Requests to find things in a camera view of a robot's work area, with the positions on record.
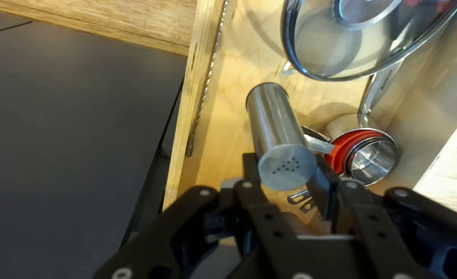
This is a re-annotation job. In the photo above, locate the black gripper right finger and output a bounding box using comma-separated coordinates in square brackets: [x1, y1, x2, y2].
[309, 156, 409, 279]

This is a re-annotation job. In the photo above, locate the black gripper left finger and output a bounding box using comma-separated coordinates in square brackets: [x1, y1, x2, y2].
[231, 154, 312, 279]

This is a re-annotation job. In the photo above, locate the silver cylinder shaker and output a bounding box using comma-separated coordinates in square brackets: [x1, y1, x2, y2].
[245, 83, 316, 191]

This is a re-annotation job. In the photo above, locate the open wooden drawer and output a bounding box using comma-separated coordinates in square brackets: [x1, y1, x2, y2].
[0, 0, 457, 201]

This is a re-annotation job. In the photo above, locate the glass pot lid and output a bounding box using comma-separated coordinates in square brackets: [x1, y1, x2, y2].
[281, 0, 457, 81]

